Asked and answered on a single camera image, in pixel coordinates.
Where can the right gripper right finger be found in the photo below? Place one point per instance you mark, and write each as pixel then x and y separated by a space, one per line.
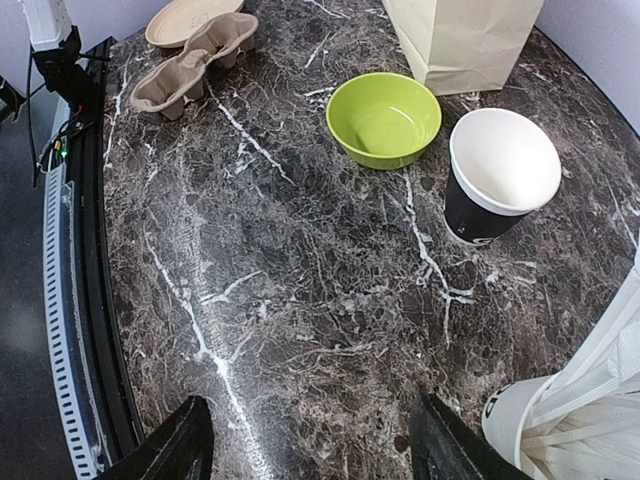
pixel 444 447

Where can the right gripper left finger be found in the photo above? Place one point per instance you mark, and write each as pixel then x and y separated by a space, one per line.
pixel 181 448

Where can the black cup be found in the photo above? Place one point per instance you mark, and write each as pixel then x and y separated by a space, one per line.
pixel 503 167

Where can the brown cardboard cup carrier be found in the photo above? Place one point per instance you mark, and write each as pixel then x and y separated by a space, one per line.
pixel 180 79

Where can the cream paper carry bag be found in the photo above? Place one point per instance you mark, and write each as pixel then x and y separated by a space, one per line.
pixel 460 46

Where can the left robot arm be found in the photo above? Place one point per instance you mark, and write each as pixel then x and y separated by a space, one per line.
pixel 56 49

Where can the white paper cup holder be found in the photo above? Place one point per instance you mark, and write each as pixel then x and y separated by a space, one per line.
pixel 505 415

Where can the white wrapped straws bundle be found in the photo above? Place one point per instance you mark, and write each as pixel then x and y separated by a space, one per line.
pixel 585 425

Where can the green bowl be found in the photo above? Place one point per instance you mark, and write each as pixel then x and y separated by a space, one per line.
pixel 383 120

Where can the beige round plate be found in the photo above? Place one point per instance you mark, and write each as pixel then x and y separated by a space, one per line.
pixel 177 21

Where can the black front rail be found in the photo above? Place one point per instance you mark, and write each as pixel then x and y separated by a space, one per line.
pixel 113 414

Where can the grey slotted cable duct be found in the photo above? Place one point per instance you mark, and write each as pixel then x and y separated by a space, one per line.
pixel 61 314

